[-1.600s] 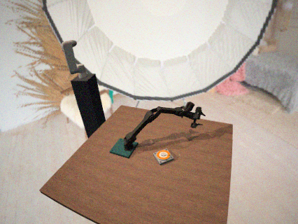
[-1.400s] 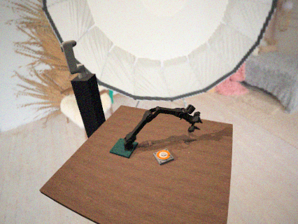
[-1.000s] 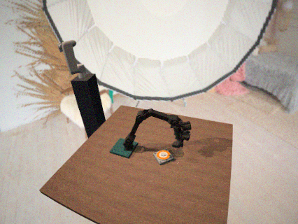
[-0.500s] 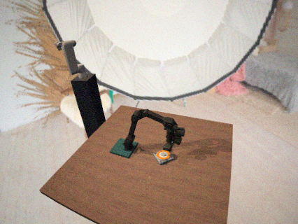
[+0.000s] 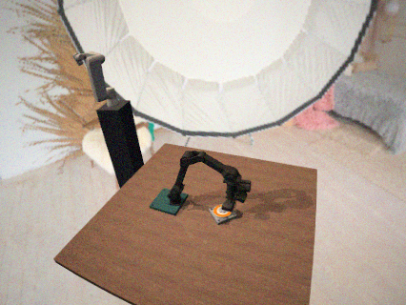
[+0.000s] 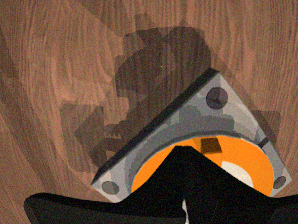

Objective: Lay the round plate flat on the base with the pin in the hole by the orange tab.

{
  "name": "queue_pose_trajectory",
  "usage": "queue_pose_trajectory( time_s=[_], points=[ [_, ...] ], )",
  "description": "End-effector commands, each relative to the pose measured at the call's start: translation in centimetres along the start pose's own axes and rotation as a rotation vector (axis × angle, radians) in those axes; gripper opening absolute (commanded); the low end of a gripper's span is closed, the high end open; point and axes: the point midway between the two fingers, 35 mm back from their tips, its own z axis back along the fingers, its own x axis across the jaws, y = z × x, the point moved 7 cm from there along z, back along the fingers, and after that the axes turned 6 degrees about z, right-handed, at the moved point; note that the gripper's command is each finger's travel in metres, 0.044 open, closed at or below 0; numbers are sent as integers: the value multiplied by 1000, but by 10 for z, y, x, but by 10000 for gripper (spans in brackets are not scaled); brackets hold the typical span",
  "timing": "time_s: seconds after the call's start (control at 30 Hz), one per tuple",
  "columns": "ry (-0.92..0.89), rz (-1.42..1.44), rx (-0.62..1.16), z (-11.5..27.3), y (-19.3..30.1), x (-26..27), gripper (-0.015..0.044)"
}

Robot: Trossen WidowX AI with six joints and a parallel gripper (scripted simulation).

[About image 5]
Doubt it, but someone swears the orange round plate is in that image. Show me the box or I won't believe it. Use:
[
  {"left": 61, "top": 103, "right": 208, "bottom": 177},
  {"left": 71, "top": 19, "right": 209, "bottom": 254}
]
[{"left": 213, "top": 205, "right": 231, "bottom": 218}]

